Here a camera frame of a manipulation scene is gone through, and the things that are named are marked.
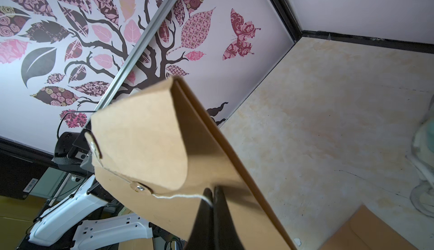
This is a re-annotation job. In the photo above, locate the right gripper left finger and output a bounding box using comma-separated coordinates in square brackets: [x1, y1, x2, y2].
[184, 188, 215, 250]

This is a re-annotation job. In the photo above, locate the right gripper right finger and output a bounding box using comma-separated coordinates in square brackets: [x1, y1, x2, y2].
[213, 186, 245, 250]

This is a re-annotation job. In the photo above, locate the brown file bag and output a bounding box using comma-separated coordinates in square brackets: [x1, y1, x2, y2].
[85, 77, 295, 250]
[321, 205, 416, 250]

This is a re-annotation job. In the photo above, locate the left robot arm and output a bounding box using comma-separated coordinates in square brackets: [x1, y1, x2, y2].
[23, 130, 153, 250]

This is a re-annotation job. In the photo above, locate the mint green toaster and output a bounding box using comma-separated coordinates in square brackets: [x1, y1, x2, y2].
[410, 97, 434, 192]

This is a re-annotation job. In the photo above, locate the white toaster cord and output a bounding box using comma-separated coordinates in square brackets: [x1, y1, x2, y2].
[406, 154, 434, 218]

